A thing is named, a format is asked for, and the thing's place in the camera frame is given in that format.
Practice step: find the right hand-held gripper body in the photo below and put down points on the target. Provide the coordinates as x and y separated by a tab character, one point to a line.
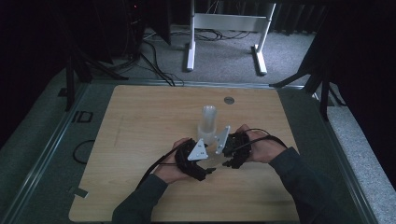
236	147

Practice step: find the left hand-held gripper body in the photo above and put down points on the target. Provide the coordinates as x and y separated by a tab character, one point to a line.
190	161

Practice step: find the grey tape piece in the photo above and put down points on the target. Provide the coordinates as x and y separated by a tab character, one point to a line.
80	193

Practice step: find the dark computer tower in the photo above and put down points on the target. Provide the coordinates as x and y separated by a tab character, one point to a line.
124	28

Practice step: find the black tripod stand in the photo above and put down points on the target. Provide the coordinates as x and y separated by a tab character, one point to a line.
71	81
323	90

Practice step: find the stack of transparent plastic cups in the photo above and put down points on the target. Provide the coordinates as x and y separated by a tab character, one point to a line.
208	124

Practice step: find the grey round table grommet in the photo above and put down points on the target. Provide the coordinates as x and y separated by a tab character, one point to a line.
229	100

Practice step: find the person's left hand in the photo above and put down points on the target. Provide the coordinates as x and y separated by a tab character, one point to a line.
169	169

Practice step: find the white desk frame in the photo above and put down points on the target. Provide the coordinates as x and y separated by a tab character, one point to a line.
230	22

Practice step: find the person's right hand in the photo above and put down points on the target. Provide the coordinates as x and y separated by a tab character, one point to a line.
264	146

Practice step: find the single clear plastic cup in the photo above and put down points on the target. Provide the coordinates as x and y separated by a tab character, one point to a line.
216	157

